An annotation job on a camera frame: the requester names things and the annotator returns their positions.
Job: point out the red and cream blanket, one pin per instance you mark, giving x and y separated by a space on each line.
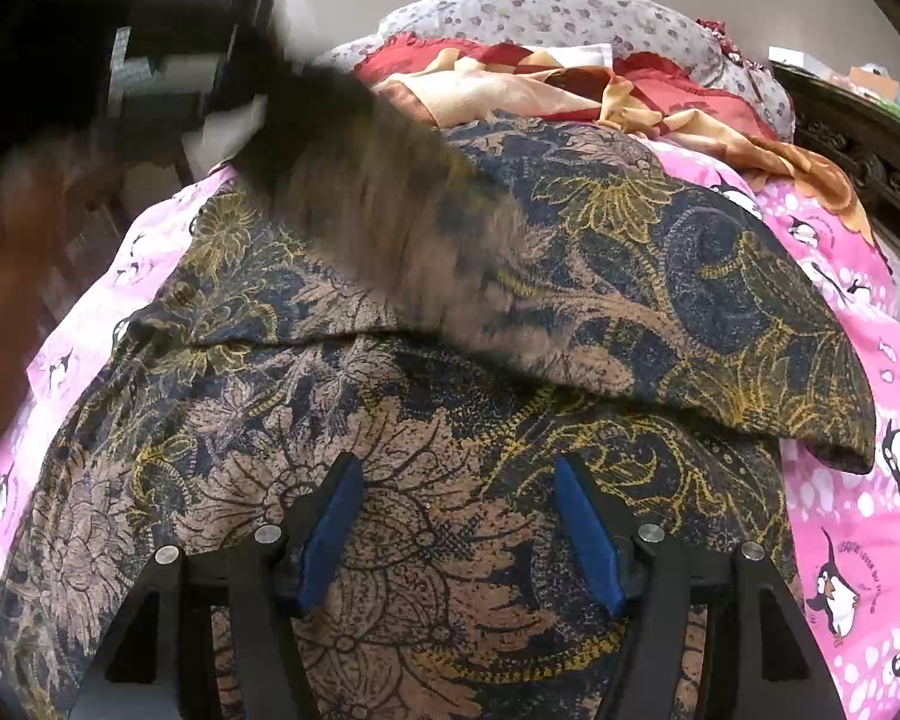
570 82

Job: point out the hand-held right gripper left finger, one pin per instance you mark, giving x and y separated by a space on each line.
330 540

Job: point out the carved dark wooden headboard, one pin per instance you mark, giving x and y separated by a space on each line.
862 150

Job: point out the pile of pale boxes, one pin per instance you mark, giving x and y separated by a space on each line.
870 82

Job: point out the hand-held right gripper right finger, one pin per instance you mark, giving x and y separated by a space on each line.
589 540

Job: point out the pink penguin print bedsheet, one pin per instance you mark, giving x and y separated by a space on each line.
855 510

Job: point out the dark floral patterned garment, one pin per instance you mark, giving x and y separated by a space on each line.
435 420

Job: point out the grey floral pillow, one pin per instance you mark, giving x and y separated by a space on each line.
540 15

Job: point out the person's left forearm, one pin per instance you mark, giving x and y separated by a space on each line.
7 300

